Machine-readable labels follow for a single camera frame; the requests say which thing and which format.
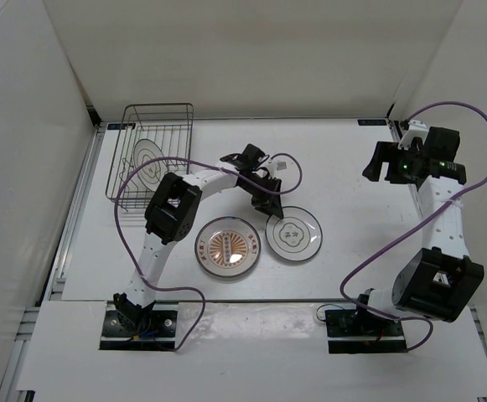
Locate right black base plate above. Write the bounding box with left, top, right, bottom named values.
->
left=324, top=309, right=407, bottom=354

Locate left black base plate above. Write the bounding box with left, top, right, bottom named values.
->
left=99, top=305, right=178, bottom=352

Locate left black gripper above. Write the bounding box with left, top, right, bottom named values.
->
left=240, top=174, right=284, bottom=219

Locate grey wire dish rack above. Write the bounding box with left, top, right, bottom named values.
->
left=106, top=102, right=194, bottom=213

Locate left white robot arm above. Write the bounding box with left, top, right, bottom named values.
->
left=113, top=144, right=283, bottom=335

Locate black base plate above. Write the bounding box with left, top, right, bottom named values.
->
left=99, top=305, right=178, bottom=352
left=324, top=309, right=407, bottom=354

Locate purple cable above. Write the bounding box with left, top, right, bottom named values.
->
left=113, top=152, right=303, bottom=352
left=339, top=100, right=487, bottom=352

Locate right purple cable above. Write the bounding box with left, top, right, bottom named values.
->
left=339, top=100, right=487, bottom=352

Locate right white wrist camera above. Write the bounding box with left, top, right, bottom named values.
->
left=398, top=120, right=429, bottom=149

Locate white plate black lettering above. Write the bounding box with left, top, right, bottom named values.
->
left=265, top=206, right=323, bottom=263

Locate orange sunburst pattern plate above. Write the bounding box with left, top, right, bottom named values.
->
left=194, top=216, right=262, bottom=280

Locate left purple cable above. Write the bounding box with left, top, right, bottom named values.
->
left=113, top=152, right=303, bottom=352

